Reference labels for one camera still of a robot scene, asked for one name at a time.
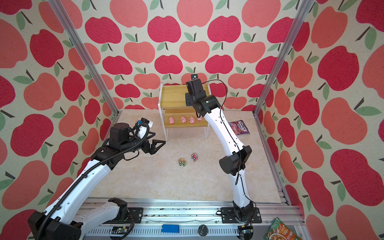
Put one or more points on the pink toy car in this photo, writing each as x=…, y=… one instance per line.
x=194, y=157

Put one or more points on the aluminium frame post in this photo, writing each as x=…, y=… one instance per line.
x=70, y=29
x=286, y=47

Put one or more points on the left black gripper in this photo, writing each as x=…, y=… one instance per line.
x=152, y=149

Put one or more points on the pink square toy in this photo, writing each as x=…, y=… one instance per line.
x=183, y=119

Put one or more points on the right aluminium frame post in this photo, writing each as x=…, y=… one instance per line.
x=286, y=47

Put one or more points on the blue tape block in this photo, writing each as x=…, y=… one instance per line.
x=170, y=229

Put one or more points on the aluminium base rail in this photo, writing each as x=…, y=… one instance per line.
x=219, y=217

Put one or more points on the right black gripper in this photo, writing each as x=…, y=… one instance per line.
x=187, y=98

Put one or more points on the green snack packet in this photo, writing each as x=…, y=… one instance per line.
x=279, y=231

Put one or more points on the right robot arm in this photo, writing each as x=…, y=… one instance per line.
x=236, y=153

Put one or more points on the left aluminium frame post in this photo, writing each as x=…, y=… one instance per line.
x=70, y=29

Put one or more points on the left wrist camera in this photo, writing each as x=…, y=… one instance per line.
x=122, y=132

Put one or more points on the green pink toy bus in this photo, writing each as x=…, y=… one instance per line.
x=182, y=162

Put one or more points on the round black knob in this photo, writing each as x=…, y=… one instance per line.
x=203, y=230

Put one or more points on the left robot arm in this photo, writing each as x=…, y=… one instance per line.
x=59, y=220

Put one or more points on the purple candy bag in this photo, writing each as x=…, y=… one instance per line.
x=239, y=127

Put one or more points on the wooden two-tier shelf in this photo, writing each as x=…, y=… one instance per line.
x=172, y=103

